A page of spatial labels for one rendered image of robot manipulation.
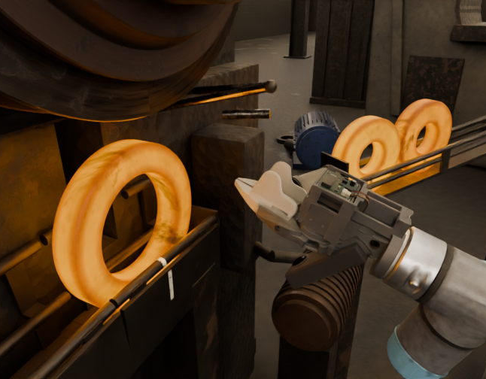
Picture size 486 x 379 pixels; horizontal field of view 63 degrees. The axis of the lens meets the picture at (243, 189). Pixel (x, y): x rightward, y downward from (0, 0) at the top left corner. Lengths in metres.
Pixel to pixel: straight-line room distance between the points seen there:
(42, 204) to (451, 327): 0.45
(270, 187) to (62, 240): 0.24
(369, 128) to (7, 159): 0.59
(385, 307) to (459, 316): 1.07
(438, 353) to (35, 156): 0.49
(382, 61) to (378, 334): 2.10
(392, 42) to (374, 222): 2.62
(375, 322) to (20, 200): 1.25
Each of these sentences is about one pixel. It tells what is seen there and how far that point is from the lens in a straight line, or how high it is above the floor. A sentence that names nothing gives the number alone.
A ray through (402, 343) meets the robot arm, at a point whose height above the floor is 0.59.
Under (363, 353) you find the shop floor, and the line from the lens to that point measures 1.38.
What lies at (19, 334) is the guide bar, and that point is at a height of 0.70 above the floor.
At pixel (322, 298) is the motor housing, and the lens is 0.71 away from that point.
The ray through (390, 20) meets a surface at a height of 0.90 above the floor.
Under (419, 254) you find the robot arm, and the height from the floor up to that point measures 0.73.
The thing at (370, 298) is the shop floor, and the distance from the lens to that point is 1.59.
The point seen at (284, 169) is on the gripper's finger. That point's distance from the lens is 0.51.
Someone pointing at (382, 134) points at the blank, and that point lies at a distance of 0.81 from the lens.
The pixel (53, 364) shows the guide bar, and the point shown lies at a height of 0.71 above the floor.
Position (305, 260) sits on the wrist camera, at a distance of 0.53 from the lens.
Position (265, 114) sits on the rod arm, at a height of 0.87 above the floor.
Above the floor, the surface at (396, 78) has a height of 0.53.
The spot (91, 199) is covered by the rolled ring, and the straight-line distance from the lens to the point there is 0.38.
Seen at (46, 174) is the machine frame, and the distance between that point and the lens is 0.44.
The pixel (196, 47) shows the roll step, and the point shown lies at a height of 0.94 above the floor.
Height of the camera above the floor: 0.97
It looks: 25 degrees down
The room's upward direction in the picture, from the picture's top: straight up
